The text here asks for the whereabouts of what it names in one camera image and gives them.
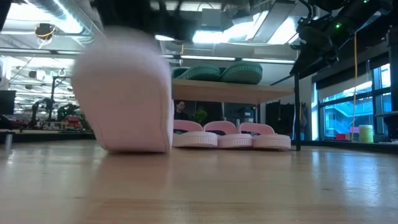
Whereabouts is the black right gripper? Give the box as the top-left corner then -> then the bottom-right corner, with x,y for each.
290,23 -> 340,76

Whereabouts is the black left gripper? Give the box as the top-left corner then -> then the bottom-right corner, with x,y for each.
95,0 -> 200,40

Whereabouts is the green rubber slide sandal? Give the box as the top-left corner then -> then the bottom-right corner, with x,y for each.
172,64 -> 221,82
219,61 -> 264,85

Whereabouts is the pink rubber slide sandal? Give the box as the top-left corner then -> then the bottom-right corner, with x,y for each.
203,120 -> 253,149
172,119 -> 218,149
239,122 -> 292,151
70,27 -> 175,154

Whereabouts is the wooden shelf board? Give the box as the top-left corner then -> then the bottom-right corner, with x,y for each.
171,78 -> 295,105

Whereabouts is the black framed window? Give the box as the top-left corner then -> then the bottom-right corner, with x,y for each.
317,63 -> 392,141

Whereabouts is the black background equipment rack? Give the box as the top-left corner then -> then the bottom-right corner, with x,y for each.
224,104 -> 259,124

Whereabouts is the grey ceiling box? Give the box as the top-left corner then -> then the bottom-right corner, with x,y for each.
201,7 -> 223,27

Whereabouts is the long LED light bar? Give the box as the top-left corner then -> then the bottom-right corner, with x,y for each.
0,47 -> 296,65

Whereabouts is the lime green cylinder container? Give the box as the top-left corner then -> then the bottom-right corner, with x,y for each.
358,124 -> 374,144

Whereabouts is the small green potted plant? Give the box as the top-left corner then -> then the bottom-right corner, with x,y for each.
192,108 -> 208,125

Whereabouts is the person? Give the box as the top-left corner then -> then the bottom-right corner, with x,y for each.
174,100 -> 190,121

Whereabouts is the black monitor screen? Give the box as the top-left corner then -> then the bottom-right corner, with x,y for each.
0,90 -> 17,116

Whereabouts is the thin yellow hanging cable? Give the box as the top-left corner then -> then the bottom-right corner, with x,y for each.
350,32 -> 358,141

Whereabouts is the dark leaning wall panel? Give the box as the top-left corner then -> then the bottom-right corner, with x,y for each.
264,101 -> 295,141

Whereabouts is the black ceiling cable reel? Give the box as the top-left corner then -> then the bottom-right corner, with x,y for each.
34,22 -> 57,41

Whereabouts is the black rig post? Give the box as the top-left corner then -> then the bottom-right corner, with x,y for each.
386,26 -> 398,139

